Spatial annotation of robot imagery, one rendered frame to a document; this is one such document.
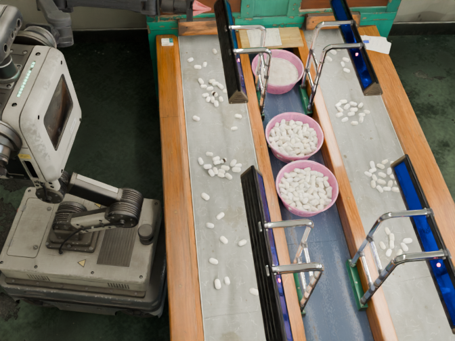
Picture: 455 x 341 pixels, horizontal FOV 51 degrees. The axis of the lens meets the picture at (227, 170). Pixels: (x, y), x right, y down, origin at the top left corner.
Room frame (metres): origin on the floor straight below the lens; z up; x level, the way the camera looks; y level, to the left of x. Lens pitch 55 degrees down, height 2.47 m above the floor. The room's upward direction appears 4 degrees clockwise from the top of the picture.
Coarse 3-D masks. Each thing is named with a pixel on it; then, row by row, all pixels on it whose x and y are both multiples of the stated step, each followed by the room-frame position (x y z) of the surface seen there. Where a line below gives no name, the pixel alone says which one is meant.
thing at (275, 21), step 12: (384, 12) 2.24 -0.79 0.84; (396, 12) 2.25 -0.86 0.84; (156, 24) 2.03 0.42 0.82; (168, 24) 2.04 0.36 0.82; (264, 24) 2.13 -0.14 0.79; (276, 24) 2.14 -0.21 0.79; (288, 24) 2.15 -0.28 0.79; (300, 24) 2.16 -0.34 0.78; (360, 24) 2.22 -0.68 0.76; (372, 24) 2.23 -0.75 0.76; (384, 24) 2.24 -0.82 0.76; (180, 36) 2.05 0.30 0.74; (384, 36) 2.25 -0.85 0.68; (156, 60) 2.05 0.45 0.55; (156, 72) 2.05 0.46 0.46; (156, 84) 2.05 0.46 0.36; (156, 96) 2.05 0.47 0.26
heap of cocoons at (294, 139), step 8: (280, 128) 1.46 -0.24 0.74; (288, 128) 1.46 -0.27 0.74; (296, 128) 1.46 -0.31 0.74; (304, 128) 1.46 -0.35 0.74; (312, 128) 1.47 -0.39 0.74; (272, 136) 1.41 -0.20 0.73; (280, 136) 1.40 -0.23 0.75; (288, 136) 1.42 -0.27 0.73; (296, 136) 1.42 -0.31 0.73; (304, 136) 1.43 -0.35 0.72; (312, 136) 1.43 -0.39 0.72; (272, 144) 1.35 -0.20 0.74; (280, 144) 1.36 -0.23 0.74; (288, 144) 1.36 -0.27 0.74; (296, 144) 1.36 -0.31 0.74; (304, 144) 1.36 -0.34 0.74; (312, 144) 1.37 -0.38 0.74; (288, 152) 1.32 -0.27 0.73; (296, 152) 1.32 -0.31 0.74; (304, 152) 1.32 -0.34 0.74; (312, 152) 1.34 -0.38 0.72
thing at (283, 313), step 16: (240, 176) 0.95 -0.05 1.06; (256, 176) 0.92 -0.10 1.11; (256, 192) 0.86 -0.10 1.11; (256, 208) 0.80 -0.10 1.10; (256, 224) 0.75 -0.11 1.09; (256, 240) 0.69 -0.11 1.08; (272, 240) 0.70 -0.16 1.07; (256, 256) 0.64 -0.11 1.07; (272, 256) 0.64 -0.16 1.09; (256, 272) 0.59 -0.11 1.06; (272, 288) 0.53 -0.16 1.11; (272, 304) 0.48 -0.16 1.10; (272, 320) 0.44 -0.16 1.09; (288, 320) 0.45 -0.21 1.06; (272, 336) 0.39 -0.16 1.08; (288, 336) 0.40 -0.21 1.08
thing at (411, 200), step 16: (400, 160) 1.05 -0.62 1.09; (400, 176) 0.99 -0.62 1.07; (416, 176) 0.97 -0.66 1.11; (400, 192) 0.94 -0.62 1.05; (416, 192) 0.91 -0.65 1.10; (416, 208) 0.85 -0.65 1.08; (416, 224) 0.80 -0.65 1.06; (432, 224) 0.78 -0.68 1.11; (432, 240) 0.73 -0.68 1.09; (448, 256) 0.67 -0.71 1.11; (432, 272) 0.64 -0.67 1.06; (448, 272) 0.62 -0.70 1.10; (448, 288) 0.57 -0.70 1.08; (448, 304) 0.53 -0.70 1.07; (448, 320) 0.49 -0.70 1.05
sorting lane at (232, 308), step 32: (192, 64) 1.84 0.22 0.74; (192, 96) 1.62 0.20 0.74; (224, 96) 1.63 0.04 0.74; (192, 128) 1.42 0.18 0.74; (224, 128) 1.43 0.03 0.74; (192, 160) 1.23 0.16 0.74; (256, 160) 1.26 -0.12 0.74; (192, 192) 1.07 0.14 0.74; (224, 192) 1.08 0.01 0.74; (224, 224) 0.93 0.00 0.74; (224, 256) 0.78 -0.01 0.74; (224, 288) 0.66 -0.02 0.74; (256, 288) 0.66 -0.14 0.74; (224, 320) 0.54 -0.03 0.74; (256, 320) 0.54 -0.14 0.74
